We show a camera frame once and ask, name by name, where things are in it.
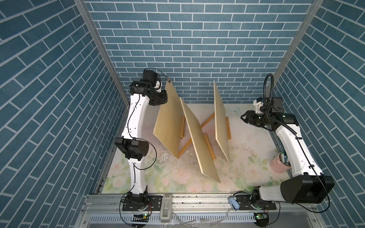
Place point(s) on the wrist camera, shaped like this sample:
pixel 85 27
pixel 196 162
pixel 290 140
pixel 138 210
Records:
pixel 152 77
pixel 258 103

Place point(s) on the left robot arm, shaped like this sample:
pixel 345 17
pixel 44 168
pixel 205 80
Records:
pixel 131 143

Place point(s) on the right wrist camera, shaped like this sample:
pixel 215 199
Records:
pixel 258 103

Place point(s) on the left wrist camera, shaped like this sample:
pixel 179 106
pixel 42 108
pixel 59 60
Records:
pixel 152 77

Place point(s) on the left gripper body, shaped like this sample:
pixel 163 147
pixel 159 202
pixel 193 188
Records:
pixel 158 98

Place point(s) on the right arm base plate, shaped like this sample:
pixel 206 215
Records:
pixel 246 204

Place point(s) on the grey rail handle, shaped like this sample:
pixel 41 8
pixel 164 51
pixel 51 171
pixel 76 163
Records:
pixel 166 208

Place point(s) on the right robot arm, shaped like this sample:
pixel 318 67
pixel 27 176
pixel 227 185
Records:
pixel 308 183

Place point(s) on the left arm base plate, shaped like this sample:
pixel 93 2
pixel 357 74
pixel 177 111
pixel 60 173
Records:
pixel 154 203

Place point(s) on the pink cup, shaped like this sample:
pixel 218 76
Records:
pixel 278 166

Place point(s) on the wooden canvas board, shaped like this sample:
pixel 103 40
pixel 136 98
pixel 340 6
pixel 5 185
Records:
pixel 221 134
pixel 168 125
pixel 201 147

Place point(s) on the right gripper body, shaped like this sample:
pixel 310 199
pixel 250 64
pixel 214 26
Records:
pixel 256 120

